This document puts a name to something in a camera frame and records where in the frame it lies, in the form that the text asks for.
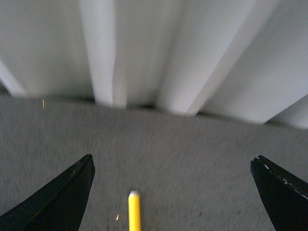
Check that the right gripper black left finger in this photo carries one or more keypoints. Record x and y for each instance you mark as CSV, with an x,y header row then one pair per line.
x,y
58,206

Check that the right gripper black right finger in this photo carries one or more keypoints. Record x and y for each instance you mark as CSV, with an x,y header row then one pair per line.
x,y
284,196

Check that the yellow highlighter pen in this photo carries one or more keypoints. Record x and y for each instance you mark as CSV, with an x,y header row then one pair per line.
x,y
134,211

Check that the white pleated curtain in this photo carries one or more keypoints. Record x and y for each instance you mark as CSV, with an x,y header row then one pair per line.
x,y
240,59

